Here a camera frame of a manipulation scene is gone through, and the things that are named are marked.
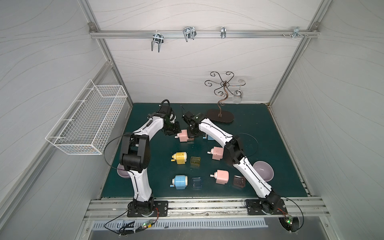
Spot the pink sharpener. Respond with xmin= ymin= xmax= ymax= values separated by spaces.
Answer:
xmin=210 ymin=170 xmax=229 ymax=185
xmin=207 ymin=147 xmax=224 ymax=161
xmin=175 ymin=130 xmax=190 ymax=143

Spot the yellow pencil sharpener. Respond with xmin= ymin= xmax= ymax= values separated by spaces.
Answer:
xmin=171 ymin=152 xmax=188 ymax=165

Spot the clear yellow tray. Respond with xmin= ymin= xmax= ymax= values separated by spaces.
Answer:
xmin=190 ymin=157 xmax=201 ymax=168

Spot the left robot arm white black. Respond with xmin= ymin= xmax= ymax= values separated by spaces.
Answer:
xmin=120 ymin=99 xmax=181 ymax=216

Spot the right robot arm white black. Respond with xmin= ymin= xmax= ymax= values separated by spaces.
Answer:
xmin=183 ymin=111 xmax=281 ymax=215

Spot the blue sharpener back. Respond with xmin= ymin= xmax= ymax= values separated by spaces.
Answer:
xmin=203 ymin=134 xmax=215 ymax=141

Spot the blue sharpener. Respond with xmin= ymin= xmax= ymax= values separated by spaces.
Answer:
xmin=203 ymin=134 xmax=215 ymax=141
xmin=170 ymin=175 xmax=188 ymax=190

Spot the blue sharpener front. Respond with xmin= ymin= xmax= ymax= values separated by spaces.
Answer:
xmin=170 ymin=175 xmax=188 ymax=190

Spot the clear blue tray front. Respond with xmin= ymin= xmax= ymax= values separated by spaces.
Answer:
xmin=192 ymin=177 xmax=202 ymax=189

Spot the pink sharpener front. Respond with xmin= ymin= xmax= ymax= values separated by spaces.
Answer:
xmin=210 ymin=170 xmax=229 ymax=185

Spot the clear dark red tray front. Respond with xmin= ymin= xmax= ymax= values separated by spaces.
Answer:
xmin=233 ymin=176 xmax=246 ymax=189

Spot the brown scroll metal stand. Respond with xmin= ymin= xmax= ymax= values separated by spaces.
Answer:
xmin=204 ymin=71 xmax=235 ymax=124

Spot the dark green table mat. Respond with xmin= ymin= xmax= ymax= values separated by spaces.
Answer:
xmin=100 ymin=102 xmax=309 ymax=199

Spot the clear wine glass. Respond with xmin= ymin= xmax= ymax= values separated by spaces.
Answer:
xmin=233 ymin=80 xmax=246 ymax=104

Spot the purple bowl left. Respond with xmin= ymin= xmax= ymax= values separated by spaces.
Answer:
xmin=117 ymin=164 xmax=131 ymax=179

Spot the purple bowl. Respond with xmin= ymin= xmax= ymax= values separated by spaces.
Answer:
xmin=253 ymin=161 xmax=275 ymax=182
xmin=117 ymin=164 xmax=131 ymax=179

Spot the purple bowl right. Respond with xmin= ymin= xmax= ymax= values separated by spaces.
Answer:
xmin=253 ymin=161 xmax=275 ymax=182

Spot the metal hook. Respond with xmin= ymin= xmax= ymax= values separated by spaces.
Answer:
xmin=282 ymin=27 xmax=309 ymax=39
xmin=151 ymin=33 xmax=164 ymax=53
xmin=183 ymin=27 xmax=197 ymax=42
xmin=221 ymin=27 xmax=227 ymax=39

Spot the metal hook right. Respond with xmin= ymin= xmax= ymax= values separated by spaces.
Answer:
xmin=282 ymin=27 xmax=309 ymax=39

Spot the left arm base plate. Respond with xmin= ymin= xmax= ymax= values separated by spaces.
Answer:
xmin=127 ymin=200 xmax=169 ymax=218

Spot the white wire basket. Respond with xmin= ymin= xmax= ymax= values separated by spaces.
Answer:
xmin=45 ymin=80 xmax=128 ymax=155

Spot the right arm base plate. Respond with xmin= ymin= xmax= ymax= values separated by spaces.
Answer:
xmin=244 ymin=199 xmax=288 ymax=216

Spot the aluminium crossbar rail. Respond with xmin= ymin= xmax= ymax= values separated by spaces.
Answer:
xmin=90 ymin=29 xmax=321 ymax=40

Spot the aluminium front rail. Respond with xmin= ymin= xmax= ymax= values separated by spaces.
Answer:
xmin=84 ymin=197 xmax=331 ymax=221

